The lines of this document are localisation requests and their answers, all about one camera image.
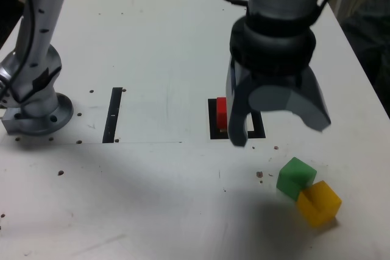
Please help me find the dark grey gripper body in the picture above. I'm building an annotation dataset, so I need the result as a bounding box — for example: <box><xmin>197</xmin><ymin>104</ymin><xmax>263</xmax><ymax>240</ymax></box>
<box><xmin>236</xmin><ymin>62</ymin><xmax>306</xmax><ymax>91</ymax></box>

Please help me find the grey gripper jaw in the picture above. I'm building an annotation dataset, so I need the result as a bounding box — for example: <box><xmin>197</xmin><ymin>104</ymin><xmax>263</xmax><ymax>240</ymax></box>
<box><xmin>224</xmin><ymin>58</ymin><xmax>257</xmax><ymax>149</ymax></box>
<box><xmin>247</xmin><ymin>66</ymin><xmax>332</xmax><ymax>133</ymax></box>

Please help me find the red cube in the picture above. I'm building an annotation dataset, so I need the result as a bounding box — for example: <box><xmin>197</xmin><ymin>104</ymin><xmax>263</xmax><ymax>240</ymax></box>
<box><xmin>216</xmin><ymin>97</ymin><xmax>229</xmax><ymax>130</ymax></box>

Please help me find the green cube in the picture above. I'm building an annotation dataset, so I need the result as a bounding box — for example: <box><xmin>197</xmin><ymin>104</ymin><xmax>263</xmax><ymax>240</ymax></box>
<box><xmin>276</xmin><ymin>156</ymin><xmax>317</xmax><ymax>202</ymax></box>

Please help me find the yellow cube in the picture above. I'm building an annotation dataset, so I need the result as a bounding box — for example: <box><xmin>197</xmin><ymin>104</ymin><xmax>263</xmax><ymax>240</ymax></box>
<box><xmin>297</xmin><ymin>180</ymin><xmax>342</xmax><ymax>228</ymax></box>

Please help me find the black tape square outline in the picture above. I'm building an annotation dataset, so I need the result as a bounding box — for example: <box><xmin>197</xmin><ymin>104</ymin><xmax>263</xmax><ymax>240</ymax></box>
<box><xmin>207</xmin><ymin>97</ymin><xmax>266</xmax><ymax>141</ymax></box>

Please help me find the black tape strip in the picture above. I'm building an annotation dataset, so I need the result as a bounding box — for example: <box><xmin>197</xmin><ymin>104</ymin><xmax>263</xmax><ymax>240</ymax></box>
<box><xmin>102</xmin><ymin>87</ymin><xmax>122</xmax><ymax>144</ymax></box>

